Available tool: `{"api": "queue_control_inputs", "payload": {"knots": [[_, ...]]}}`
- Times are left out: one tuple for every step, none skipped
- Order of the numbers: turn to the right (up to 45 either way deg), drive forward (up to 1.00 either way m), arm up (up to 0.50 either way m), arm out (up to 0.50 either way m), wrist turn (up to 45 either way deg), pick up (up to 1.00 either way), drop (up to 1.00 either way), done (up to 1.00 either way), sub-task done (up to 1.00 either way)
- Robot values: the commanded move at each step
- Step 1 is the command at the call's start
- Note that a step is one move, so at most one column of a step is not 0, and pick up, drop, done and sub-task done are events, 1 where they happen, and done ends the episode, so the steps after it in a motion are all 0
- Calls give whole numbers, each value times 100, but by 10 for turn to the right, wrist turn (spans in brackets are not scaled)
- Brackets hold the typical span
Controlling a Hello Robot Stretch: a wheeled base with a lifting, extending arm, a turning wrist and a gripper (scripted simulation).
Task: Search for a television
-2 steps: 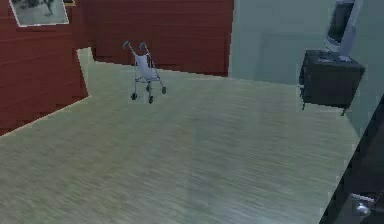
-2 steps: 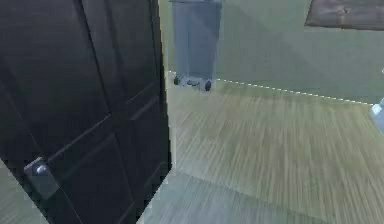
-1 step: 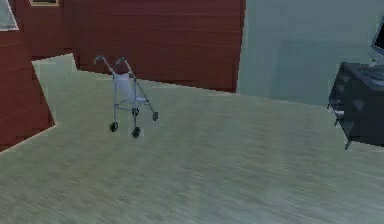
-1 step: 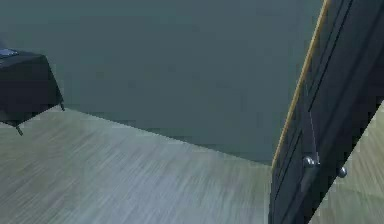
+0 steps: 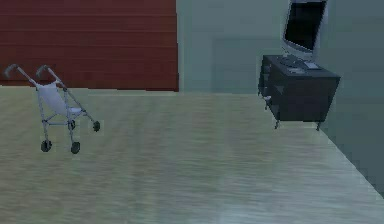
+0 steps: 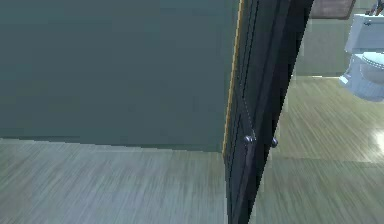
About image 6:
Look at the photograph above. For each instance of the round dark door knob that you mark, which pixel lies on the round dark door knob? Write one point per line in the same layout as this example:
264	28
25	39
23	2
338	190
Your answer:
248	139
274	142

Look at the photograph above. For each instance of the dark room door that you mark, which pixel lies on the dark room door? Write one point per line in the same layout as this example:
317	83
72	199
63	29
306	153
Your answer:
263	83

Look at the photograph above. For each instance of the white toilet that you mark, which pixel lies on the white toilet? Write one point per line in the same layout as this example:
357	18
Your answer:
365	56

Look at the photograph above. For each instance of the brown framed wall picture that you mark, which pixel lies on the brown framed wall picture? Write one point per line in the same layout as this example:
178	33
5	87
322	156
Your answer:
331	8

